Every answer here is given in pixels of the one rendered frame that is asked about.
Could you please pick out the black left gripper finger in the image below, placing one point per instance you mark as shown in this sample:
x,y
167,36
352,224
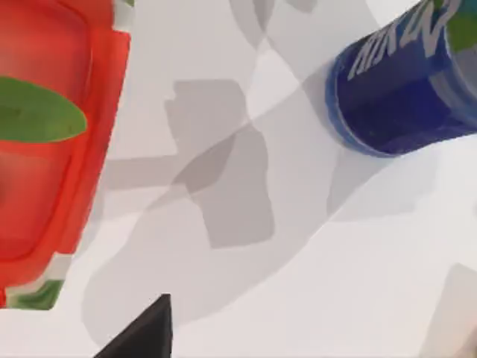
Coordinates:
x,y
151,332

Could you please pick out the red and green box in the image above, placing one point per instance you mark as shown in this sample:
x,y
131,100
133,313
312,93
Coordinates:
x,y
44,149

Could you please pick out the blue can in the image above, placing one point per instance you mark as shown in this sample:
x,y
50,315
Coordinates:
x,y
402,93

